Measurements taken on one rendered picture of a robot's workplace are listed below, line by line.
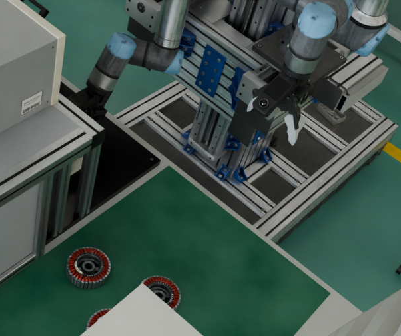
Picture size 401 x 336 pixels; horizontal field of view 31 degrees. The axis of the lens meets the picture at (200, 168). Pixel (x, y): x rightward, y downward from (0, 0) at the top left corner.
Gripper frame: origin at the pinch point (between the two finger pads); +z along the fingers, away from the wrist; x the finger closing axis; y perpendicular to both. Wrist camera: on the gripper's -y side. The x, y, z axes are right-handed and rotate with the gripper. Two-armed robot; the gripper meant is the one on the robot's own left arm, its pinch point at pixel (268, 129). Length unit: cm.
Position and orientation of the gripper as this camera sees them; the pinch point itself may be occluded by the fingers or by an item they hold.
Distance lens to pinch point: 181.0
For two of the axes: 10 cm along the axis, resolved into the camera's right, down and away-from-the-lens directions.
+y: 6.4, -4.5, 6.2
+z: -2.2, 6.6, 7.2
